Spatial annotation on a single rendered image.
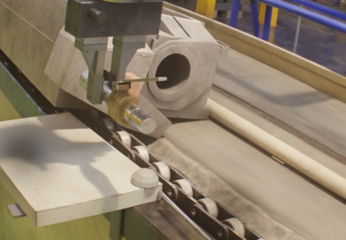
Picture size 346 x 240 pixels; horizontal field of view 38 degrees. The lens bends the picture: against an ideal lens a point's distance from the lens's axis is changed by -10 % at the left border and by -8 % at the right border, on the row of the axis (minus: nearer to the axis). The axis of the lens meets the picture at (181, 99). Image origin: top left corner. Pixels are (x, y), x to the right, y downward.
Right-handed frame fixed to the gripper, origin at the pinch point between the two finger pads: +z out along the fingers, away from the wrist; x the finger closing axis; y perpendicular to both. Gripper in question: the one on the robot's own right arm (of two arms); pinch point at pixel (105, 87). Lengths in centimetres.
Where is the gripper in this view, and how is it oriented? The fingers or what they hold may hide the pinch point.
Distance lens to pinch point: 78.7
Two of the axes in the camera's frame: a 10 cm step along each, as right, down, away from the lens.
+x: 8.2, -0.9, 5.7
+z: -1.3, 9.3, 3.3
